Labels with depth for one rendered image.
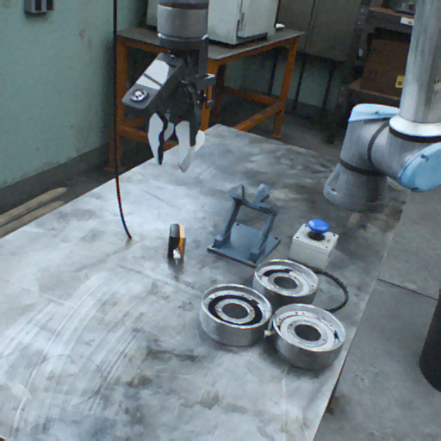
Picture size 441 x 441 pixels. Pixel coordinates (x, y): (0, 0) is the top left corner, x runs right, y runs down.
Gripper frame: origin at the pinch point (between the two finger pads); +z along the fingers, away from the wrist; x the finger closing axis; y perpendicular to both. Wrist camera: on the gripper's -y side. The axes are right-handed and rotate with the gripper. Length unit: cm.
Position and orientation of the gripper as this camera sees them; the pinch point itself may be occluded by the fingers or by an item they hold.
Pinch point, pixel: (169, 162)
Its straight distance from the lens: 92.3
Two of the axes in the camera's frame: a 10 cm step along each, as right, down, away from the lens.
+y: 5.0, -3.7, 7.8
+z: -0.7, 8.8, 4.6
